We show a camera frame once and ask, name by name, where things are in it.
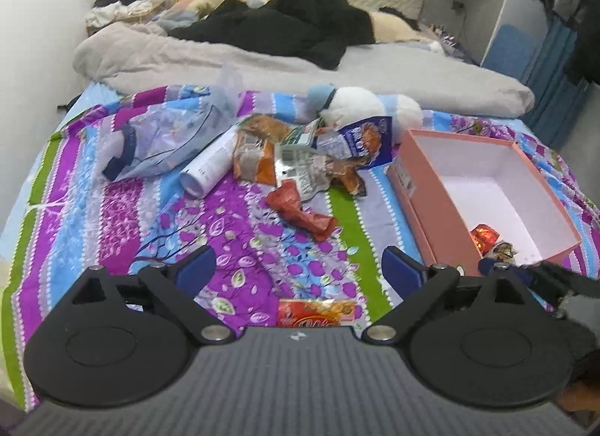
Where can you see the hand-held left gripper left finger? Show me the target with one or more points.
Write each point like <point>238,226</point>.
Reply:
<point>197,267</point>

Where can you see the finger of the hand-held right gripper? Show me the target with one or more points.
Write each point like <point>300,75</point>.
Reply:
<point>548,279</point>
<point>486,265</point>

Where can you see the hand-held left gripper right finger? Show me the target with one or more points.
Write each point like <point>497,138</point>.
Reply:
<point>403,272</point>

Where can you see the shiny red foil snack packet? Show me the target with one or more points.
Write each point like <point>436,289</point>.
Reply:
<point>485,235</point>

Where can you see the pink cardboard box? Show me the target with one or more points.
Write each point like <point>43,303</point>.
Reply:
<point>487,197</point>

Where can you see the red and white biscuit packet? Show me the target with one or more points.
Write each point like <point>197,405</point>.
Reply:
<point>314,314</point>

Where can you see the reddish brown snack packet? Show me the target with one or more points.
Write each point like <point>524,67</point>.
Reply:
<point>300,211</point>

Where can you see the orange snack packet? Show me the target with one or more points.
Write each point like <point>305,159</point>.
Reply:
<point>253,159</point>

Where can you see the blue snack bag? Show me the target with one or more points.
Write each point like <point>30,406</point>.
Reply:
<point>361,140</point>

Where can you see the clear barcode snack packet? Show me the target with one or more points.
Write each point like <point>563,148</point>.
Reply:
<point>300,169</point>

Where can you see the green-edged snack packet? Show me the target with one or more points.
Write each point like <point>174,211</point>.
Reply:
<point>267,126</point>

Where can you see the person's right hand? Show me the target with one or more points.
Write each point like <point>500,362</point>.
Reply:
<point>581,396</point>

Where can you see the purple floral printed bedsheet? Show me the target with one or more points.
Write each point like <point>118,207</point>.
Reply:
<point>140,211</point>

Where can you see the white spray can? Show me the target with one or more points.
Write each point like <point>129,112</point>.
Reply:
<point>211,162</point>

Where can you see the clear plastic bag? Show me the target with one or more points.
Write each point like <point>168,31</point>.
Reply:
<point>164,140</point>

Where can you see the white and blue plush toy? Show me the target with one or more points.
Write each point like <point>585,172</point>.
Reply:
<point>356,105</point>

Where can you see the blue curtain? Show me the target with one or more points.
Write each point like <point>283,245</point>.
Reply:
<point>553,84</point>

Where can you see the grey duvet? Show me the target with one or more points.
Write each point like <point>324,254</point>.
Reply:
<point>398,73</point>

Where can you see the blue mat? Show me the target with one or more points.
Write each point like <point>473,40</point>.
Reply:
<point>508,49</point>

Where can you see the group of small bottles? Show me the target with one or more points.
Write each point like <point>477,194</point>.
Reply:
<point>443,37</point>

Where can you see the black hanging garment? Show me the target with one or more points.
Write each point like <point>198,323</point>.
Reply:
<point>586,42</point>

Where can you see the beige pillow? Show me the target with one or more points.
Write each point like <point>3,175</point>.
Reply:
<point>398,28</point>

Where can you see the wooden nightstand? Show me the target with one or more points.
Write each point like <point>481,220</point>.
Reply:
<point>140,19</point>

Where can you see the pastel patterned pillow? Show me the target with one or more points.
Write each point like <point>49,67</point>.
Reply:
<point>192,9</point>

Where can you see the black cloth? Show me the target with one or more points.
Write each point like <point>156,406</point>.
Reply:
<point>396,14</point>

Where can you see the black jacket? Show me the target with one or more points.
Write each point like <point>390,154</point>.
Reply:
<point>290,23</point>

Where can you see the black wall plug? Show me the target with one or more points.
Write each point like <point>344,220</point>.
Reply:
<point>457,6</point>

